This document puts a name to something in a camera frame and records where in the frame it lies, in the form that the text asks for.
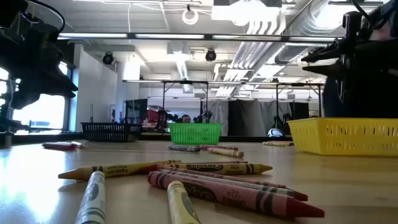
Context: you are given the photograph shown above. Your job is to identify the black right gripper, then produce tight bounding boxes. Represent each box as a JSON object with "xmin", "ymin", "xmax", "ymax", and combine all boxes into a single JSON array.
[{"xmin": 300, "ymin": 34, "xmax": 398, "ymax": 78}]

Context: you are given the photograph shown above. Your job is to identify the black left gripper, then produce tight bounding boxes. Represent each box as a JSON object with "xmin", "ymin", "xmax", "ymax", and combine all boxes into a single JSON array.
[{"xmin": 11, "ymin": 29, "xmax": 78, "ymax": 110}]

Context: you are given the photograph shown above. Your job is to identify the black metal stand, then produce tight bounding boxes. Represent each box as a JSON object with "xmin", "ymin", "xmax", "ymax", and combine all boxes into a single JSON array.
[{"xmin": 0, "ymin": 71, "xmax": 32, "ymax": 149}]

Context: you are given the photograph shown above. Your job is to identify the black plastic basket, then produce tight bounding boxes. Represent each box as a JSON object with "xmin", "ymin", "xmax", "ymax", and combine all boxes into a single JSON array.
[{"xmin": 80, "ymin": 122, "xmax": 142, "ymax": 143}]

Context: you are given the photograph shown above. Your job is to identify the yellow plastic basket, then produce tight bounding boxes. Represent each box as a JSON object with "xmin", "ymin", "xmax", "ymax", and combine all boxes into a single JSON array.
[{"xmin": 287, "ymin": 117, "xmax": 398, "ymax": 156}]

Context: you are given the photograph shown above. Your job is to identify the black monitor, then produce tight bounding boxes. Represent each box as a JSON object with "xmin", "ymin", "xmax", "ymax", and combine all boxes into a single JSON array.
[{"xmin": 124, "ymin": 98, "xmax": 149, "ymax": 125}]

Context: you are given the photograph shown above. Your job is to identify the black fabric curtain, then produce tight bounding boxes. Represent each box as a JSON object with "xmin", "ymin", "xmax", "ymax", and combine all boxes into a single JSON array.
[{"xmin": 228, "ymin": 99, "xmax": 265, "ymax": 137}]

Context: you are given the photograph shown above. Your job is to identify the pale fabric curtain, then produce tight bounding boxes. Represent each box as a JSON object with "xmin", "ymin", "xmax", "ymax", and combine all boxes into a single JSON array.
[{"xmin": 206, "ymin": 99, "xmax": 229, "ymax": 136}]

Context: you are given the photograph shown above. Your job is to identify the long ceiling light fixture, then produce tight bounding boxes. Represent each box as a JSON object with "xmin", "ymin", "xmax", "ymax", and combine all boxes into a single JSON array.
[{"xmin": 57, "ymin": 32, "xmax": 343, "ymax": 43}]

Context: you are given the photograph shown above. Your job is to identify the green plastic basket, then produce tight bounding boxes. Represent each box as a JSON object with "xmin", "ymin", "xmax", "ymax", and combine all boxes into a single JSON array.
[{"xmin": 169, "ymin": 122, "xmax": 223, "ymax": 146}]

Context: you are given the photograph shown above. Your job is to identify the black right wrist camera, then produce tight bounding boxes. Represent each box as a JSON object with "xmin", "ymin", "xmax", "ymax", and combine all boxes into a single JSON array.
[{"xmin": 341, "ymin": 11, "xmax": 363, "ymax": 41}]

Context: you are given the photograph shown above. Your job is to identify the black frame stand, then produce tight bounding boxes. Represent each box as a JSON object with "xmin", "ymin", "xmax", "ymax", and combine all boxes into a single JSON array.
[
  {"xmin": 275, "ymin": 82, "xmax": 324, "ymax": 128},
  {"xmin": 161, "ymin": 80, "xmax": 210, "ymax": 125}
]

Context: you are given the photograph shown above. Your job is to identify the black right camera cable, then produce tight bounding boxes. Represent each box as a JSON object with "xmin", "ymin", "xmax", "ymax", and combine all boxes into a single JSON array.
[{"xmin": 351, "ymin": 0, "xmax": 374, "ymax": 19}]

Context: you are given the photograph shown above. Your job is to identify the black aluminium table frame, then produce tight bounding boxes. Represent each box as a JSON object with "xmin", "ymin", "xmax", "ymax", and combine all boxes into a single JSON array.
[{"xmin": 0, "ymin": 130, "xmax": 292, "ymax": 146}]

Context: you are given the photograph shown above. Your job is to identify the white cable coil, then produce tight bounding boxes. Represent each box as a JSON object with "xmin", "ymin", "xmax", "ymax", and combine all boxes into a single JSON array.
[{"xmin": 182, "ymin": 8, "xmax": 199, "ymax": 26}]

